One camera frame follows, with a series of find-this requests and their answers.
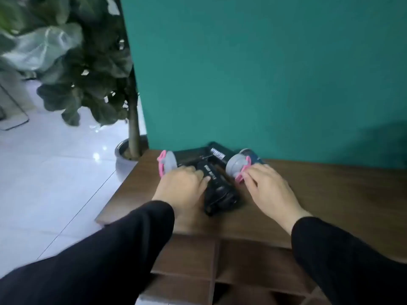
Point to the grey ceramic plant pot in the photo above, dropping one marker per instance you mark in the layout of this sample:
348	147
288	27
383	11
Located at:
122	165

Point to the large-leaf potted tree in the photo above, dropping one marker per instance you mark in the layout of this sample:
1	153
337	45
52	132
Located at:
95	76

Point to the person's right hand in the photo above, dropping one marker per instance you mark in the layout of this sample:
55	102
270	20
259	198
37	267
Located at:
273	193

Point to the wooden table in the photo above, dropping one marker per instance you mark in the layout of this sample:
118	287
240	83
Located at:
334	203

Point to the all-black shaker bottle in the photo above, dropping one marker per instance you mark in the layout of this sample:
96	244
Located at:
222	193

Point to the black metal chair frame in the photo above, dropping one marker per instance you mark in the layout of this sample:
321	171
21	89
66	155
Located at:
14	101

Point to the person's left forearm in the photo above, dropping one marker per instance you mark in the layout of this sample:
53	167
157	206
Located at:
95	263

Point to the black shaker bottle grey lid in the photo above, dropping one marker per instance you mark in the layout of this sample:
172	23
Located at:
235	165
170	161

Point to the person's left hand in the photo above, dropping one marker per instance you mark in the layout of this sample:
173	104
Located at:
181	190

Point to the dark blue patterned thermos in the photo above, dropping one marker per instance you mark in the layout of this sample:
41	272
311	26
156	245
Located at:
254	155

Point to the person's right forearm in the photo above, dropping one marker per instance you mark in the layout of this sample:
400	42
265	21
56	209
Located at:
343	266

